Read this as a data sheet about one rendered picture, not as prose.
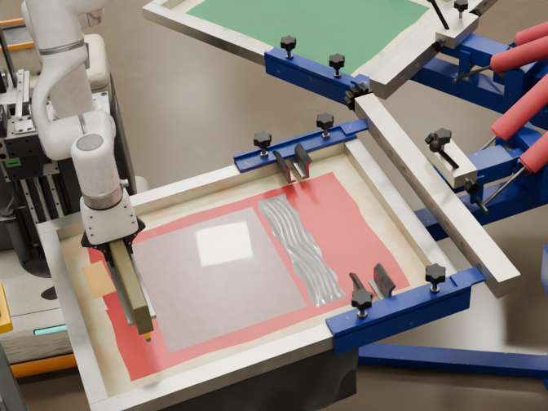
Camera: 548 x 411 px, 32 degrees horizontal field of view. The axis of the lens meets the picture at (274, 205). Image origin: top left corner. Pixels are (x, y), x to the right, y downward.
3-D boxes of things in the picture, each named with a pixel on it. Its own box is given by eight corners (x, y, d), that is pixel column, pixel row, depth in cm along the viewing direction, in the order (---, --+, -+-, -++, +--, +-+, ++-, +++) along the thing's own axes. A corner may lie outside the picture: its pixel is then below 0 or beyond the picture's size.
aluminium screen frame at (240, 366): (97, 431, 183) (93, 420, 180) (40, 236, 224) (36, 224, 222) (469, 300, 200) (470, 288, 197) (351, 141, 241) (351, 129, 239)
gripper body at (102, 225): (123, 173, 189) (133, 214, 197) (72, 187, 187) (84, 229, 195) (133, 196, 184) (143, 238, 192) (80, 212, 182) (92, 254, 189)
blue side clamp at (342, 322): (335, 356, 193) (334, 333, 188) (325, 338, 197) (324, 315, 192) (470, 308, 199) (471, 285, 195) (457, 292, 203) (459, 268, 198)
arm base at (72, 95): (48, 95, 234) (33, 40, 223) (100, 86, 235) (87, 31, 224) (48, 133, 222) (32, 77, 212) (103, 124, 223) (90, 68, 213)
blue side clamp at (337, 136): (242, 189, 233) (240, 167, 228) (236, 177, 236) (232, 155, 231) (357, 154, 239) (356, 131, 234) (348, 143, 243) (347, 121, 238)
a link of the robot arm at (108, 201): (121, 165, 188) (124, 176, 190) (77, 178, 186) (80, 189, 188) (131, 188, 183) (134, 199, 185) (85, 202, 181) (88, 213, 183)
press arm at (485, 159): (444, 197, 217) (445, 181, 214) (431, 182, 222) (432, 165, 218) (512, 175, 221) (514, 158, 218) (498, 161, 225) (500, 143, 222)
